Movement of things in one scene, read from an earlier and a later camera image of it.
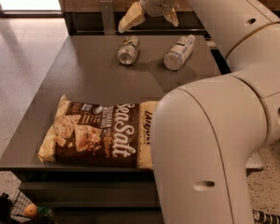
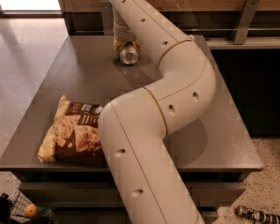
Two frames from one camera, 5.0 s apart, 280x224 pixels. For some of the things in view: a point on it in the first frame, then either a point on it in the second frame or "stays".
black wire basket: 19,205 stays
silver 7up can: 128,50 stays
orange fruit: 31,211 stays
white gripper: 158,6 to 123,34
